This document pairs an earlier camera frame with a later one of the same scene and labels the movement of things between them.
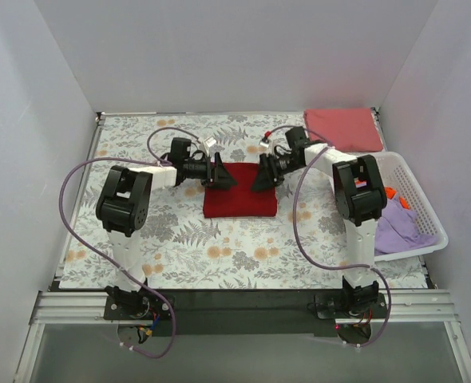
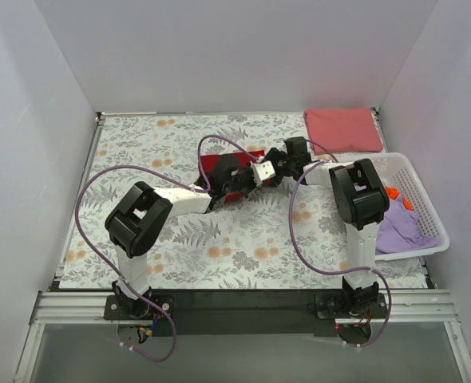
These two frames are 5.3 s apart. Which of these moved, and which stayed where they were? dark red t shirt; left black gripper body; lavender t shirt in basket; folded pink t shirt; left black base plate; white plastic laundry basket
Moved: left black gripper body; dark red t shirt
Stayed: folded pink t shirt; lavender t shirt in basket; left black base plate; white plastic laundry basket
